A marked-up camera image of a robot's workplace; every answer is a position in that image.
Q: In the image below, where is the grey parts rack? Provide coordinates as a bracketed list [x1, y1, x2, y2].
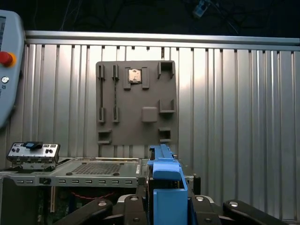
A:
[95, 60, 178, 146]

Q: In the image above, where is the white power strip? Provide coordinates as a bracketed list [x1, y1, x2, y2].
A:
[193, 0, 211, 19]

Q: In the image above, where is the silver CPU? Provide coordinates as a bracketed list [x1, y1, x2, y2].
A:
[127, 68, 143, 84]

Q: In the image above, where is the red black twisted wire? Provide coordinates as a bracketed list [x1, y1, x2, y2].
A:
[70, 191, 116, 201]

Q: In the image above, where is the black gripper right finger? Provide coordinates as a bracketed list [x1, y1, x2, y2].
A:
[188, 195, 285, 225]

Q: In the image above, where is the green RAM stick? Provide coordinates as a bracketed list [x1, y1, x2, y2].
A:
[112, 65, 119, 121]

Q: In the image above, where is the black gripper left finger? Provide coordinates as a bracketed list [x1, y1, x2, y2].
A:
[53, 194, 148, 225]

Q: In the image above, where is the white expansion slot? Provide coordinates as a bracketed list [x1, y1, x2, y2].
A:
[50, 187, 56, 213]

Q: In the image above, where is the pale blue teach pendant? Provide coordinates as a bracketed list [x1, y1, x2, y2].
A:
[0, 9, 26, 129]

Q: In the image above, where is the hard disk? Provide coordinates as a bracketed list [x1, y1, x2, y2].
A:
[143, 143, 189, 225]

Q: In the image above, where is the black open PC case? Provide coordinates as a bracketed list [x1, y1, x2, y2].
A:
[0, 142, 202, 225]

